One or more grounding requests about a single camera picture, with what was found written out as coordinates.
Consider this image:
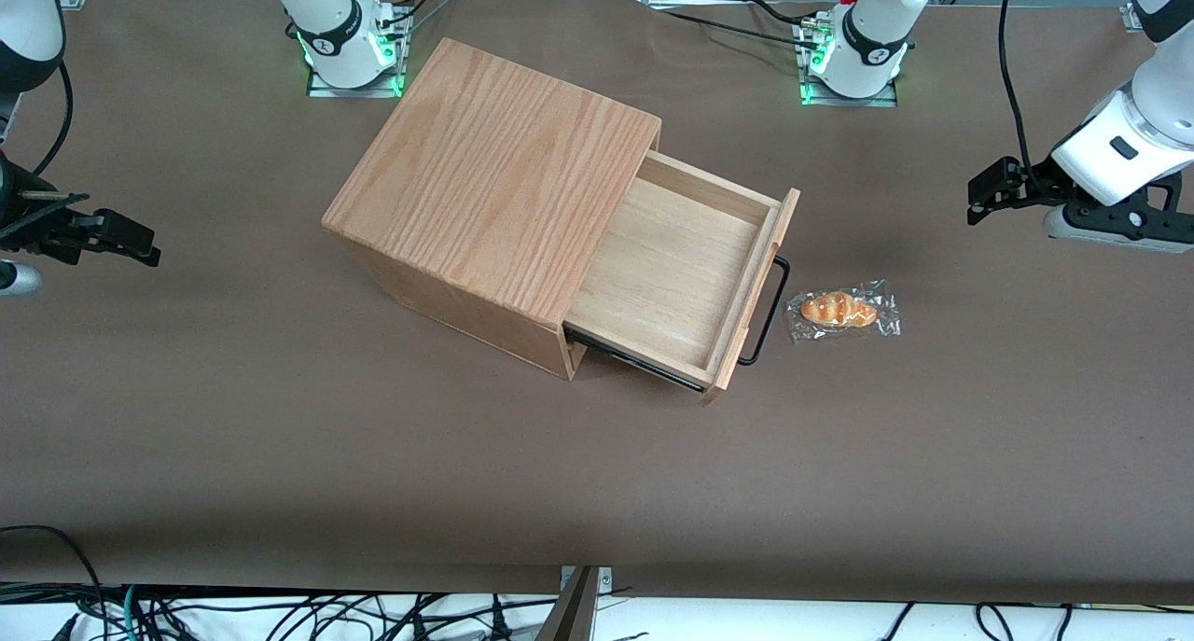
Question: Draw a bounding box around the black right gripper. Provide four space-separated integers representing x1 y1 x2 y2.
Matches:
0 151 161 268

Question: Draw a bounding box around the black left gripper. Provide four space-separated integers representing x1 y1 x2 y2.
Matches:
967 156 1194 254

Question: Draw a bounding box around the black metal drawer handle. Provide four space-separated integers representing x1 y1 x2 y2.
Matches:
737 256 792 368

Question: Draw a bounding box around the light wooden drawer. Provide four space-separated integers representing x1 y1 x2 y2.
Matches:
562 149 801 407

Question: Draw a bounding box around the wooden drawer cabinet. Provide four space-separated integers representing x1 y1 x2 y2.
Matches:
322 36 663 381

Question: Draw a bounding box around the bread in clear wrapper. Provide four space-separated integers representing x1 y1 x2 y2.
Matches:
785 279 903 344

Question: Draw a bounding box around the brown table cover sheet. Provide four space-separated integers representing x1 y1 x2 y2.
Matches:
0 0 1194 605

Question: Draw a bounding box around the metal support beam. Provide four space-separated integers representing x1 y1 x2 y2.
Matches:
536 566 614 641

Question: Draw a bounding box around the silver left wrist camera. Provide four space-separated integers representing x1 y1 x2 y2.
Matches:
1043 207 1122 243

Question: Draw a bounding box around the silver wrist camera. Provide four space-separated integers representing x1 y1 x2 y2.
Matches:
0 260 44 297
1043 207 1122 243

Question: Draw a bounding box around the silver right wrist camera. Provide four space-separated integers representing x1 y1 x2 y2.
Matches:
0 260 44 297

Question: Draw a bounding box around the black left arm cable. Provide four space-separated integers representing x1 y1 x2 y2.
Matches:
998 0 1038 175

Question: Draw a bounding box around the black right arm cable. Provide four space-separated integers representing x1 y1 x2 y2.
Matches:
33 63 74 177

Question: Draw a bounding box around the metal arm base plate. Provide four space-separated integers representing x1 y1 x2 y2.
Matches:
796 16 901 108
306 7 409 99

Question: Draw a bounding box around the black looped floor cable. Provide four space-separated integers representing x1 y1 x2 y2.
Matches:
0 524 108 641

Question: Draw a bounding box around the long black table cable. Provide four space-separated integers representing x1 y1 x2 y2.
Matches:
653 7 812 47

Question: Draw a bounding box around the black drawer slide rail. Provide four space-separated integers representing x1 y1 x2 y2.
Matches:
564 327 707 393

